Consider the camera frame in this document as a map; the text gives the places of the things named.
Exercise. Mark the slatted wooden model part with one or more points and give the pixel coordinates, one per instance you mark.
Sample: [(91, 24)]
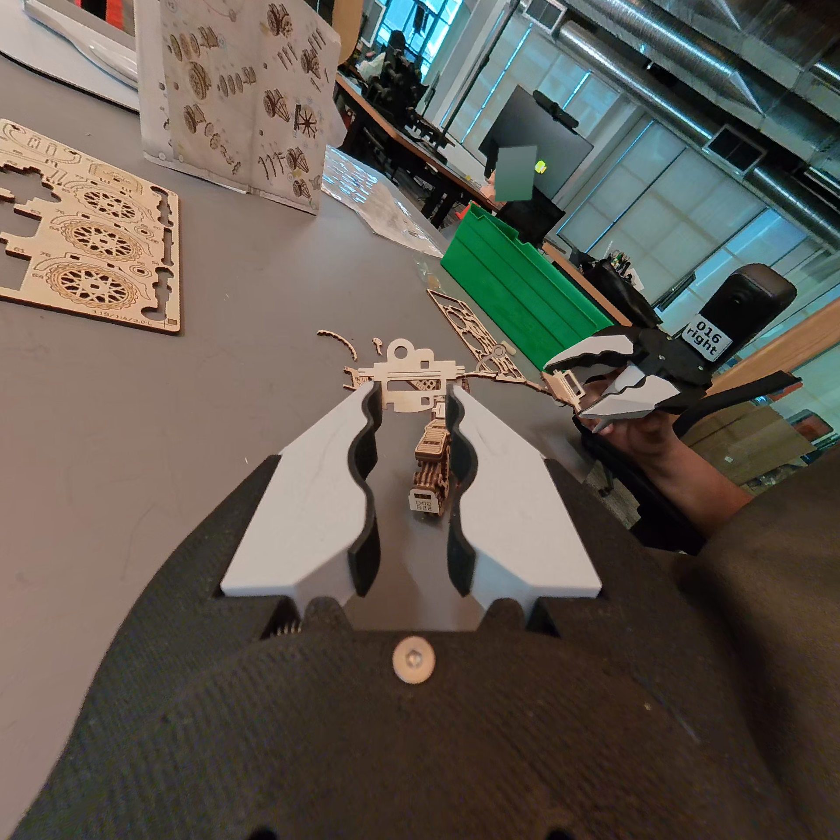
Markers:
[(564, 388)]

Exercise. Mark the wooden train model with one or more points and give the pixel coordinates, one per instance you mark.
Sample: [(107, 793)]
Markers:
[(430, 472)]

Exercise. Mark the black office chair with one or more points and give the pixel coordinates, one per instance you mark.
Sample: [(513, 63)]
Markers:
[(656, 518)]

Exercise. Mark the person's right forearm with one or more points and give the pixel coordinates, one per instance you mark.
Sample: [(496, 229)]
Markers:
[(702, 485)]

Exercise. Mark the grey desk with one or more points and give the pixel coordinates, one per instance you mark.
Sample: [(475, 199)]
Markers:
[(197, 426)]

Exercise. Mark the green plastic bin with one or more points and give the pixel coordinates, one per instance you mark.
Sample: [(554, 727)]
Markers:
[(518, 282)]

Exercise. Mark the wooden workbench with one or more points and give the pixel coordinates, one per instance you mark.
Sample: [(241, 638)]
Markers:
[(394, 124)]

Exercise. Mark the black bag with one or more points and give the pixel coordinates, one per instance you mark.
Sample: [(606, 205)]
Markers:
[(610, 295)]

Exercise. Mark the printed instruction booklet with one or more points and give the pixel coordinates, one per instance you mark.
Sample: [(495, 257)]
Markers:
[(229, 98)]

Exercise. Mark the black webcam bar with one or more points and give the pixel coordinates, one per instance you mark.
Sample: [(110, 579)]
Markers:
[(554, 108)]

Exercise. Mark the clear plastic bag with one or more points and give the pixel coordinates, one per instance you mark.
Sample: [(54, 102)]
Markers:
[(374, 197)]

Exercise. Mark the wooden puzzle sheet gear cutouts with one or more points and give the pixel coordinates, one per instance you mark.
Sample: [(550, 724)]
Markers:
[(482, 341)]

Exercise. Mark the wooden part with loop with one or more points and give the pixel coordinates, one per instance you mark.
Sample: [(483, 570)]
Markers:
[(407, 374)]

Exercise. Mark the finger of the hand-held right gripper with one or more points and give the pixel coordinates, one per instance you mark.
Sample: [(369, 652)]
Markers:
[(590, 358), (623, 401)]

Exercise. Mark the white plastic tray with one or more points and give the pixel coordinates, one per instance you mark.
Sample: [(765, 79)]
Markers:
[(85, 46)]

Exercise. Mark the wooden puzzle sheet with wheels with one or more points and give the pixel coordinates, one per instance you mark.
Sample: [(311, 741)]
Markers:
[(98, 262)]

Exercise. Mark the curved wooden strip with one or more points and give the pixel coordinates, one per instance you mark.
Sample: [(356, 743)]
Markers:
[(341, 341)]

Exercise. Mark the cardboard boxes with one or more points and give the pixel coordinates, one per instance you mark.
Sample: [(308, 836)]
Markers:
[(754, 439)]

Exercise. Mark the person's brown clothing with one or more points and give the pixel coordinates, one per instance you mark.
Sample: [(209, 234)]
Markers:
[(774, 590)]

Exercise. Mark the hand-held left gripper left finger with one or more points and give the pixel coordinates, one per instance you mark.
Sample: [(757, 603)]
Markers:
[(295, 499)]

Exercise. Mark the black monitor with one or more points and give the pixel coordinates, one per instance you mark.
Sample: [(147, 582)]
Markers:
[(525, 118)]

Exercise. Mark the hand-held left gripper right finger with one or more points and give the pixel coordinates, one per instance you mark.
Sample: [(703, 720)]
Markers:
[(525, 512)]

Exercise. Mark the person's right hand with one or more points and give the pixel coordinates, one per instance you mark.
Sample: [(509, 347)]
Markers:
[(640, 436)]

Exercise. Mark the silver ventilation duct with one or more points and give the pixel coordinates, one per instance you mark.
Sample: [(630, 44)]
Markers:
[(656, 85)]

